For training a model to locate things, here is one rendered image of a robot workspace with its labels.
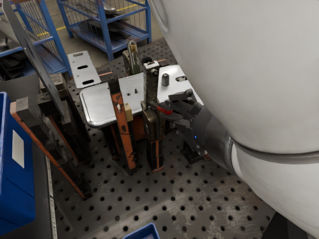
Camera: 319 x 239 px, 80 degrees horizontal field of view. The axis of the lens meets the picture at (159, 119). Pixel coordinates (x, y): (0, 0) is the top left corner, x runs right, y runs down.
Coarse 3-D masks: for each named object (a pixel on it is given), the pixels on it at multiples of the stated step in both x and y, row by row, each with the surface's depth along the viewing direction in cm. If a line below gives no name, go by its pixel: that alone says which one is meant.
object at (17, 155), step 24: (0, 96) 48; (0, 120) 53; (0, 144) 38; (24, 144) 48; (0, 168) 34; (24, 168) 43; (0, 192) 32; (24, 192) 40; (0, 216) 34; (24, 216) 37
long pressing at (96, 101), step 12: (168, 72) 82; (180, 72) 82; (120, 84) 76; (132, 84) 76; (180, 84) 76; (84, 96) 71; (96, 96) 71; (108, 96) 71; (132, 96) 71; (84, 108) 67; (96, 108) 67; (108, 108) 67; (132, 108) 67; (96, 120) 63; (108, 120) 63
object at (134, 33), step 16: (64, 0) 285; (96, 0) 209; (128, 0) 283; (64, 16) 294; (96, 16) 334; (112, 16) 280; (144, 16) 279; (80, 32) 298; (96, 32) 284; (112, 32) 284; (128, 32) 298; (144, 32) 296; (112, 48) 264
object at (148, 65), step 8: (144, 56) 48; (144, 64) 47; (152, 64) 47; (144, 72) 48; (152, 72) 47; (144, 80) 51; (152, 80) 50; (144, 88) 53; (152, 88) 53; (144, 96) 56; (152, 96) 56
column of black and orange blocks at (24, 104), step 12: (12, 108) 39; (24, 108) 39; (24, 120) 41; (36, 120) 42; (36, 132) 44; (48, 132) 48; (48, 144) 48; (48, 156) 51; (60, 156) 53; (60, 168) 56; (72, 168) 59; (72, 180) 63; (84, 180) 73; (84, 192) 73
